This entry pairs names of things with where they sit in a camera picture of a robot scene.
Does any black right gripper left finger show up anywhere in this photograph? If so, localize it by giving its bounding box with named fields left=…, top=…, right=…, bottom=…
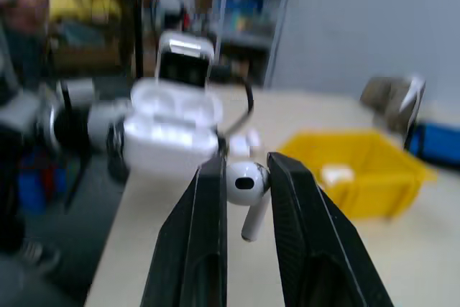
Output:
left=139, top=155, right=229, bottom=307

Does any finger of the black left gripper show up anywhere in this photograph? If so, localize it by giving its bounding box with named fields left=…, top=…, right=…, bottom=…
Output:
left=215, top=133, right=231, bottom=160
left=106, top=122, right=129, bottom=183

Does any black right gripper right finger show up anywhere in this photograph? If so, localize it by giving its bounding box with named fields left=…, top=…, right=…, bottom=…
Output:
left=267, top=151, right=396, bottom=307

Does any white earbud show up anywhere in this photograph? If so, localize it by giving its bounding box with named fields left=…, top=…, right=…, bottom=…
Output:
left=229, top=129, right=262, bottom=154
left=225, top=161, right=270, bottom=243

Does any white earbud case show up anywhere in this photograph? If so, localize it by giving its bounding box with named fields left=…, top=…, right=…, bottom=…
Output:
left=123, top=78, right=223, bottom=175
left=320, top=165, right=356, bottom=183

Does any closed white earbud case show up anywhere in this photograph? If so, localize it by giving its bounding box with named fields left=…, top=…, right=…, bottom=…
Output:
left=320, top=165, right=356, bottom=183

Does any yellow plastic bin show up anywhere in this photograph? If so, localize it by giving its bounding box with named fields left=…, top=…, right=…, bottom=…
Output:
left=277, top=129, right=438, bottom=220

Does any black vertical pole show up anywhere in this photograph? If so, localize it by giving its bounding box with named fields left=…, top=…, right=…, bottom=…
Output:
left=121, top=0, right=145, bottom=78

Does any metal storage shelf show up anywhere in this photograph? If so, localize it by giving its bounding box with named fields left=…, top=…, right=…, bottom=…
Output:
left=185, top=0, right=296, bottom=87

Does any brown cardboard box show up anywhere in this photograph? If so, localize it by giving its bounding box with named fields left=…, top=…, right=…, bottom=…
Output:
left=52, top=21, right=124, bottom=75

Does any grey chair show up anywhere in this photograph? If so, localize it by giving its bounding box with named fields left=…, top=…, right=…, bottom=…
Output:
left=359, top=74, right=428, bottom=150

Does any blue box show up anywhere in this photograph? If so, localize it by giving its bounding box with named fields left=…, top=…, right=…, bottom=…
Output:
left=409, top=121, right=460, bottom=171

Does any seated person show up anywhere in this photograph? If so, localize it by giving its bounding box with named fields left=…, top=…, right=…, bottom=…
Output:
left=0, top=0, right=50, bottom=81

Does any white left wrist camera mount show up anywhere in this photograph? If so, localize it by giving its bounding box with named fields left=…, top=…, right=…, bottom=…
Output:
left=155, top=31, right=216, bottom=91

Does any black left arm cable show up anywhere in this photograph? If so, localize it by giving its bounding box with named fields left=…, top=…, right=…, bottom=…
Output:
left=210, top=65, right=255, bottom=139

